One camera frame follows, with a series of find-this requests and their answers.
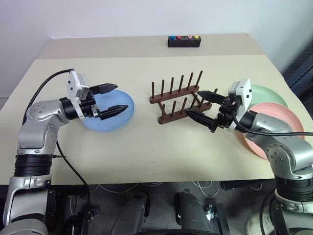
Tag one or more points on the green plate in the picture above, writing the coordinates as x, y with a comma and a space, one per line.
266, 95

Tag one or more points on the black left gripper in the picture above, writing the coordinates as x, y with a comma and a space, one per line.
88, 107

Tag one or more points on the pink-red plate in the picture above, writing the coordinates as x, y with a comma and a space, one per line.
281, 112

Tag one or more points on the black button box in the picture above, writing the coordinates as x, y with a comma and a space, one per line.
183, 44

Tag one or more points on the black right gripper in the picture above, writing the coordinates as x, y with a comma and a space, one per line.
226, 112

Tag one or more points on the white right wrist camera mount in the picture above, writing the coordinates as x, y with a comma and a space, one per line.
244, 98

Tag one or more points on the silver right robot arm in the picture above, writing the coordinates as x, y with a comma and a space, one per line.
281, 147

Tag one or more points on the dark ribbed background panel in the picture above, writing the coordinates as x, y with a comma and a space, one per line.
302, 66

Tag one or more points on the black metal stand frame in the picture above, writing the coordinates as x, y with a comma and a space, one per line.
84, 220

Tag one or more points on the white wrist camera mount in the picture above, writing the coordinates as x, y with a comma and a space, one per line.
244, 98
73, 88

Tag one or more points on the blue plate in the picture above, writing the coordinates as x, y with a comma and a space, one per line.
122, 98

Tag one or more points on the brown wooden dish rack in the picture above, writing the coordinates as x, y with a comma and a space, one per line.
174, 94

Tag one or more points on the dark grey rounded shape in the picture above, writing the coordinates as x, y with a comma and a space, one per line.
132, 213
190, 213

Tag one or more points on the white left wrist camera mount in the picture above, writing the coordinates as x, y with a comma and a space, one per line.
73, 88

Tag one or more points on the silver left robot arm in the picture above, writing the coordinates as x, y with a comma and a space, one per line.
36, 127

